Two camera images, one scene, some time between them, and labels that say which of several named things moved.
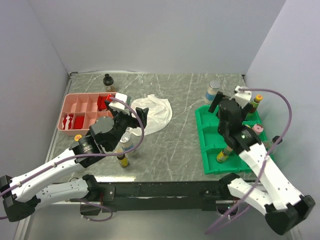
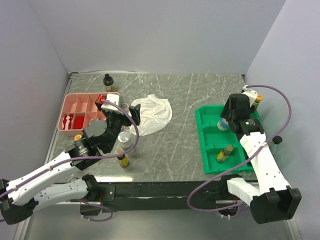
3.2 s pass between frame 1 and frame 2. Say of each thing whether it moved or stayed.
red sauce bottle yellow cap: stayed
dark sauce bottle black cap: stayed
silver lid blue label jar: moved
